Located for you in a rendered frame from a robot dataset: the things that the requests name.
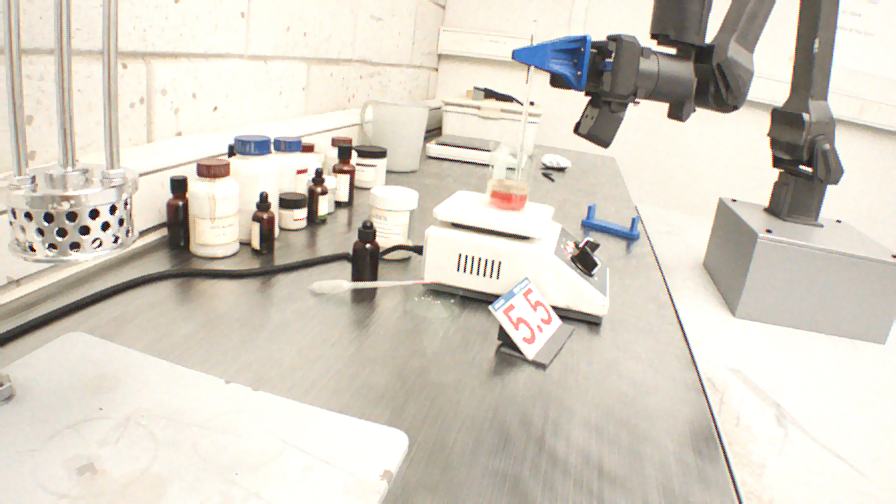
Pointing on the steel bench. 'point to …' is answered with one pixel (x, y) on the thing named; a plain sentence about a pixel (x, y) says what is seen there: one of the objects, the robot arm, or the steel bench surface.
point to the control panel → (575, 266)
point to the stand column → (6, 389)
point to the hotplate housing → (507, 267)
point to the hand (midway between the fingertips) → (544, 58)
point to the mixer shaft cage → (103, 196)
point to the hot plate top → (477, 214)
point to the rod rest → (611, 225)
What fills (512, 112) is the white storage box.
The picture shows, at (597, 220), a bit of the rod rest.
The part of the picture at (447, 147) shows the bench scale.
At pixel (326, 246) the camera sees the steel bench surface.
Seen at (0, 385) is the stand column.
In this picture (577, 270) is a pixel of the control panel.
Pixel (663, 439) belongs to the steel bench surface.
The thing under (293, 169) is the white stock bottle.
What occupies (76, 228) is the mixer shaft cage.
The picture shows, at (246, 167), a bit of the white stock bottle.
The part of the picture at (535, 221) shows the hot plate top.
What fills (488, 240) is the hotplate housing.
